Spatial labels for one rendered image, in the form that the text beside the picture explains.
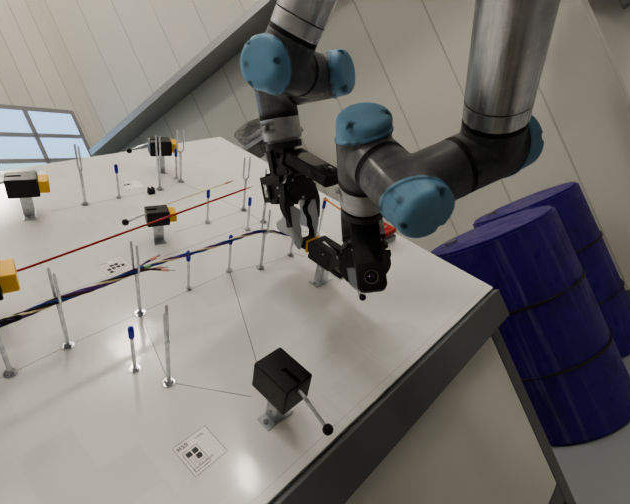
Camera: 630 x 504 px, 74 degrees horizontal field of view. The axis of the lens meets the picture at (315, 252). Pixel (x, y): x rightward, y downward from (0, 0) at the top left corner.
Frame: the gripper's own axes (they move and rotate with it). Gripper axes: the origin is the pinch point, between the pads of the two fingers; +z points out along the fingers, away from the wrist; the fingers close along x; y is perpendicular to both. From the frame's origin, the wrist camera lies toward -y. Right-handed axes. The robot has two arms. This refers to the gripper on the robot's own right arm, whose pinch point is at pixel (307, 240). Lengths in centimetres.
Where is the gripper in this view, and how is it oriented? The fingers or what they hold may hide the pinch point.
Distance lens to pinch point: 85.3
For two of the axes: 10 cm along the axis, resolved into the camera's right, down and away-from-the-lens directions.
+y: -7.2, -0.9, 6.9
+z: 1.6, 9.5, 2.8
